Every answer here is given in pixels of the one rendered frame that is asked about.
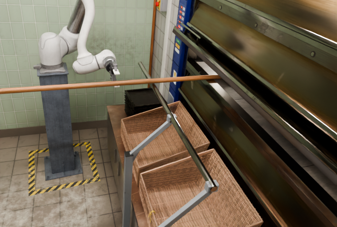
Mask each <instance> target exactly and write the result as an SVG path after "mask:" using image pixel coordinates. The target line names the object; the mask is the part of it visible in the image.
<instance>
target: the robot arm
mask: <svg viewBox="0 0 337 227"><path fill-rule="evenodd" d="M94 17H95V3H94V0H77V1H76V3H75V6H74V9H73V12H72V14H71V17H70V20H69V23H68V25H67V26H65V27H63V29H62V30H61V32H60V33H59V34H58V35H57V34H56V33H52V32H47V33H44V34H42V35H41V36H40V39H39V56H40V60H41V63H39V64H38V65H34V69H37V70H40V74H48V73H65V72H66V70H65V69H64V62H62V58H63V57H64V56H65V55H68V54H70V53H73V52H75V51H77V50H78V57H77V60H76V61H75V62H74V63H73V69H74V71H75V72H76V73H77V74H88V73H92V72H95V71H97V70H99V69H104V68H105V69H106V70H107V71H108V72H109V73H110V76H111V77H110V79H111V81H116V75H120V73H119V71H118V69H117V62H116V57H115V55H114V54H113V53H112V52H111V51H110V50H103V51H102V52H101V53H99V54H97V55H95V56H93V55H92V54H91V53H89V52H88V51H87V49H86V41H87V38H88V35H89V32H90V29H91V27H92V24H93V21H94Z"/></svg>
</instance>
